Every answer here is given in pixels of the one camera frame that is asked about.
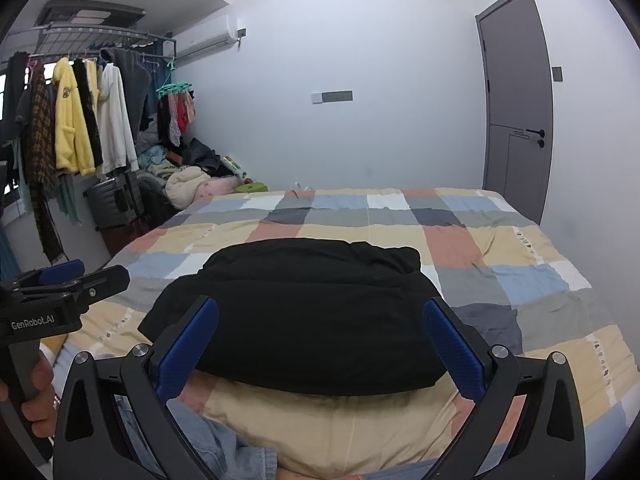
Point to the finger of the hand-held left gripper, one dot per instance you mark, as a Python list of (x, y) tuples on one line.
[(62, 272), (105, 282)]

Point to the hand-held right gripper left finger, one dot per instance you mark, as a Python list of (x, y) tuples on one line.
[(187, 340)]

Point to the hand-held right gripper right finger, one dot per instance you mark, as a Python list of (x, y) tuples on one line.
[(457, 355)]

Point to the bluish clothes pile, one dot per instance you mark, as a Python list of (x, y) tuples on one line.
[(155, 160)]

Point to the red and pink hanging clothes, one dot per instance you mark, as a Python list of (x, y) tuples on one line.
[(177, 115)]

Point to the metal clothes rack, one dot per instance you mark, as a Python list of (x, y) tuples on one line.
[(100, 35)]

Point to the person's left hand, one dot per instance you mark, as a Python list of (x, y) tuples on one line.
[(40, 410)]

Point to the dark red cabinet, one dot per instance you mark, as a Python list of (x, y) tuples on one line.
[(125, 240)]

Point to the teal hanging cloth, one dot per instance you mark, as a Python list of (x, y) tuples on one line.
[(67, 197)]

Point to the grey ribbed suitcase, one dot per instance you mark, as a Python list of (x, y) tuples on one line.
[(112, 200)]

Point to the checked patchwork bed blanket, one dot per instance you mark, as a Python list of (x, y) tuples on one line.
[(500, 255)]

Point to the blue denim jeans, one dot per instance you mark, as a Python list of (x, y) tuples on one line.
[(225, 445)]

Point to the brown houndstooth coat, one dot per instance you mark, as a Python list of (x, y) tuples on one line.
[(40, 135)]

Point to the pink fleece garment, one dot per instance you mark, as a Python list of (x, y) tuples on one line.
[(217, 187)]

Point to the yellow fleece jacket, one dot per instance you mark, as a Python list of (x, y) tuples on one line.
[(67, 125)]

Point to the white hoodie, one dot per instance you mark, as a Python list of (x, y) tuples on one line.
[(117, 125)]

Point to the dark jacket pile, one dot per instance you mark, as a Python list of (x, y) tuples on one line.
[(202, 157)]

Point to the black fluffy hanging garment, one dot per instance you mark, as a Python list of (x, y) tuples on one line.
[(90, 115)]

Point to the green cushion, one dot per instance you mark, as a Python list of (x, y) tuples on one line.
[(252, 187)]

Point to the white and green box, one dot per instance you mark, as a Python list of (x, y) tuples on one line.
[(232, 164)]

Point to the black hanging coat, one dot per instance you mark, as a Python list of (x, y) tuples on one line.
[(14, 90)]

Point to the green clip hanger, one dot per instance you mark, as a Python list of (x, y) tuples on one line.
[(174, 89)]

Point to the grey hanging garment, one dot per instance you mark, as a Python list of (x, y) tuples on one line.
[(132, 75)]

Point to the grey ceiling light fixture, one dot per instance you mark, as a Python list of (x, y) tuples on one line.
[(90, 12)]

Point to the white air conditioner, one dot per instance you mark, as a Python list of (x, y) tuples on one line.
[(207, 35)]

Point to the grey door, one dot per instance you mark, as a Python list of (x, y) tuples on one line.
[(515, 85)]

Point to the wall socket with plug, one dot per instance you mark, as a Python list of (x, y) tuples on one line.
[(242, 35)]

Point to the white and grey wall panel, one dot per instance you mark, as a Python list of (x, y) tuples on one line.
[(332, 97)]

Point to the grey wall switch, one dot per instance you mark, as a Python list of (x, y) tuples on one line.
[(557, 74)]

